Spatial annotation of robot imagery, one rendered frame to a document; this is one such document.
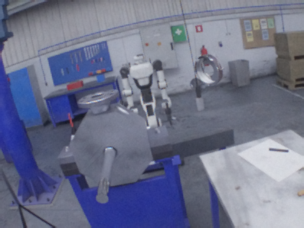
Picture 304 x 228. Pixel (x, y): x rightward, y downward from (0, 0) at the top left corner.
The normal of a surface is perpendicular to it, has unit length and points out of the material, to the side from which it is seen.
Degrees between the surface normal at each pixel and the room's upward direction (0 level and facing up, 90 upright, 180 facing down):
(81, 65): 90
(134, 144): 90
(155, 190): 90
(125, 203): 90
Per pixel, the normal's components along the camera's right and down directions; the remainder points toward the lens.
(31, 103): 0.06, 0.29
